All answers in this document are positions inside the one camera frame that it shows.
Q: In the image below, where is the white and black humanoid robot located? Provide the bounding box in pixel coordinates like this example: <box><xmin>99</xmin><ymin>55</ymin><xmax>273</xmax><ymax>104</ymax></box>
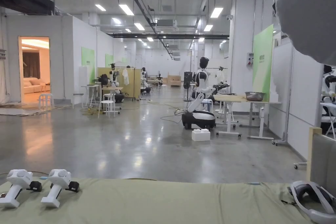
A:
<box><xmin>320</xmin><ymin>64</ymin><xmax>336</xmax><ymax>103</ymax></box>

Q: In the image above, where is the wooden crate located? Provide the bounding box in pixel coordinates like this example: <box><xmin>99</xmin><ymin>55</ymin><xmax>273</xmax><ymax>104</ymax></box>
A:
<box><xmin>167</xmin><ymin>75</ymin><xmax>182</xmax><ymax>88</ymax></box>

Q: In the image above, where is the bed with pale green sheet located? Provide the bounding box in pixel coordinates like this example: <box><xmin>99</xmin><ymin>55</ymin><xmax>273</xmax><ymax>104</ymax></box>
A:
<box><xmin>0</xmin><ymin>177</ymin><xmax>336</xmax><ymax>224</ymax></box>

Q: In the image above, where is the white foam block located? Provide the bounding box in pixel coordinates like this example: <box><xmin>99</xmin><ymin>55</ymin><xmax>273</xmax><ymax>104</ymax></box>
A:
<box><xmin>191</xmin><ymin>128</ymin><xmax>211</xmax><ymax>142</ymax></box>

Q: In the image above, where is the white folding table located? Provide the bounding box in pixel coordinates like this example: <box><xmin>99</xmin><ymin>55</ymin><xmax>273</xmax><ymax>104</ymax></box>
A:
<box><xmin>81</xmin><ymin>84</ymin><xmax>101</xmax><ymax>109</ymax></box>

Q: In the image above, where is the padded grey headboard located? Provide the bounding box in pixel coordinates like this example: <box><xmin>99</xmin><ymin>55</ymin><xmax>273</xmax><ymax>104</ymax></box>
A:
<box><xmin>307</xmin><ymin>127</ymin><xmax>336</xmax><ymax>192</ymax></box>

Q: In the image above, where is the black box on stand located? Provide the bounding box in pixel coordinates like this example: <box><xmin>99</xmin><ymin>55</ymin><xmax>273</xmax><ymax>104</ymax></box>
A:
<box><xmin>183</xmin><ymin>71</ymin><xmax>194</xmax><ymax>102</ymax></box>

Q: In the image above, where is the white robot at wooden desk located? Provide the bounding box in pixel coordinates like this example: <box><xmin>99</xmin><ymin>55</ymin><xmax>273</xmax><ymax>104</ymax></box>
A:
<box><xmin>97</xmin><ymin>63</ymin><xmax>125</xmax><ymax>103</ymax></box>

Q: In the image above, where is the white and black wheeled robot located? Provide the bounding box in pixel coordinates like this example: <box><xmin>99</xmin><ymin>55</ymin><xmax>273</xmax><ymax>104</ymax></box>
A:
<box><xmin>181</xmin><ymin>56</ymin><xmax>231</xmax><ymax>130</ymax></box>

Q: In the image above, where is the beige sofa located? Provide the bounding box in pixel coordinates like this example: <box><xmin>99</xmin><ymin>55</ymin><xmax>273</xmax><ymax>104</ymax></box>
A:
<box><xmin>23</xmin><ymin>77</ymin><xmax>50</xmax><ymax>94</ymax></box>

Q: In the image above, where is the white table with metal bowl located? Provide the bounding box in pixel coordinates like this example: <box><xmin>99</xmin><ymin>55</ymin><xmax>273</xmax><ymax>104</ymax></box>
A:
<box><xmin>213</xmin><ymin>91</ymin><xmax>282</xmax><ymax>140</ymax></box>

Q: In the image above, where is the white round stool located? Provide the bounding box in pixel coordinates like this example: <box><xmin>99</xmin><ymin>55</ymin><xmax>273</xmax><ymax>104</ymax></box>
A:
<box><xmin>38</xmin><ymin>93</ymin><xmax>55</xmax><ymax>110</ymax></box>
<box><xmin>98</xmin><ymin>100</ymin><xmax>121</xmax><ymax>119</ymax></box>

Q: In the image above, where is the white headset with strap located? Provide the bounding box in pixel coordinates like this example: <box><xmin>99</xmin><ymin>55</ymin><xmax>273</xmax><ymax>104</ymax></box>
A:
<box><xmin>289</xmin><ymin>180</ymin><xmax>336</xmax><ymax>224</ymax></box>

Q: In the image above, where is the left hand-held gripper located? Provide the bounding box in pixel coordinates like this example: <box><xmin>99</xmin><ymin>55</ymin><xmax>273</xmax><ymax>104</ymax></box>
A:
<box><xmin>0</xmin><ymin>169</ymin><xmax>43</xmax><ymax>208</ymax></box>

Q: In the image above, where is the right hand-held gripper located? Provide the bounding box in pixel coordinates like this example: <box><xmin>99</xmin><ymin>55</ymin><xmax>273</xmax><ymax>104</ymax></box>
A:
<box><xmin>40</xmin><ymin>169</ymin><xmax>80</xmax><ymax>208</ymax></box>

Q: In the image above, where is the green sign board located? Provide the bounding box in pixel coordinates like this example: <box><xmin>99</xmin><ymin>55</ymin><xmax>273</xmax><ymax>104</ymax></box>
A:
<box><xmin>252</xmin><ymin>24</ymin><xmax>274</xmax><ymax>103</ymax></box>

